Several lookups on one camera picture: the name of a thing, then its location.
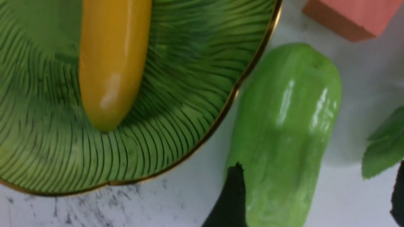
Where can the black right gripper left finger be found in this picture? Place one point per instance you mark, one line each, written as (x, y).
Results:
(230, 208)

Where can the green toy chayote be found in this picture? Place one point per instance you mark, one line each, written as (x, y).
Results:
(282, 129)

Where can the green glass leaf plate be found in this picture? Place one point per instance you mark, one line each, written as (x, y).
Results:
(200, 52)

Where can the salmon foam cube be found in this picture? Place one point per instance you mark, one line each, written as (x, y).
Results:
(354, 20)

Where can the yellow toy banana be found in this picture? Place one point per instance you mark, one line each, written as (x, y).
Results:
(113, 52)

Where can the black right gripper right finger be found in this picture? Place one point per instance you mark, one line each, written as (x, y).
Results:
(397, 198)

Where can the white toy radish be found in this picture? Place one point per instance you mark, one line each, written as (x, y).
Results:
(369, 130)

